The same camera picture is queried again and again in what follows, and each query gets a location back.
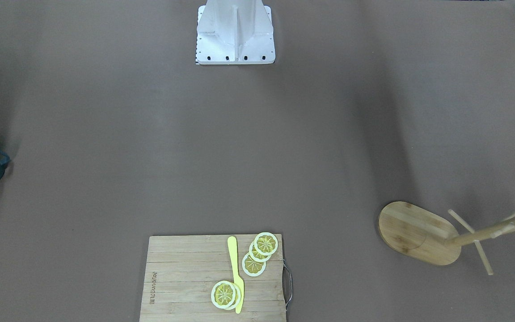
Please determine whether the wooden cup storage rack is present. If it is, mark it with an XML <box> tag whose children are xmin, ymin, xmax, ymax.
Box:
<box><xmin>377</xmin><ymin>200</ymin><xmax>515</xmax><ymax>275</ymax></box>

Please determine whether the lemon slice far end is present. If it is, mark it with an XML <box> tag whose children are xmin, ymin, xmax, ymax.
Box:
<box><xmin>253</xmin><ymin>232</ymin><xmax>279</xmax><ymax>256</ymax></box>

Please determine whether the yellow plastic knife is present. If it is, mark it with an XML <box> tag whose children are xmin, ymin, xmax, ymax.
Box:
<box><xmin>227</xmin><ymin>236</ymin><xmax>245</xmax><ymax>314</ymax></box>

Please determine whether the lemon slice middle stack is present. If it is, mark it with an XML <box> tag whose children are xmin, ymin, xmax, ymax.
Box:
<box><xmin>249</xmin><ymin>242</ymin><xmax>271</xmax><ymax>263</ymax></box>

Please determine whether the bamboo cutting board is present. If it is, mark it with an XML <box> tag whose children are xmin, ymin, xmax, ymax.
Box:
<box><xmin>139</xmin><ymin>233</ymin><xmax>292</xmax><ymax>322</ymax></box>

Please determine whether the lemon slice on knife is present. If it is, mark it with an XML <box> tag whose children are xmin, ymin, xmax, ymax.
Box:
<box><xmin>211</xmin><ymin>280</ymin><xmax>235</xmax><ymax>310</ymax></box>

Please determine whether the lemon slice under top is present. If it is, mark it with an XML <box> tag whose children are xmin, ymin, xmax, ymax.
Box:
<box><xmin>225</xmin><ymin>283</ymin><xmax>243</xmax><ymax>310</ymax></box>

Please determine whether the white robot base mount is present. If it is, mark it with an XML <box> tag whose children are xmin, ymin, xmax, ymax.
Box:
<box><xmin>195</xmin><ymin>0</ymin><xmax>276</xmax><ymax>65</ymax></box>

